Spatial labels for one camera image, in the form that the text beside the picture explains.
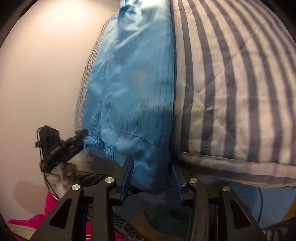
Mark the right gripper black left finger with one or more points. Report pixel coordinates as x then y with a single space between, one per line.
110 192

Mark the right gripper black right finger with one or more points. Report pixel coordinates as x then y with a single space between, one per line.
215 213

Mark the light blue work coat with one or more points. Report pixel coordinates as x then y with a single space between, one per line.
129 101

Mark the grey striped quilt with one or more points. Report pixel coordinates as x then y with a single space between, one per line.
234 100

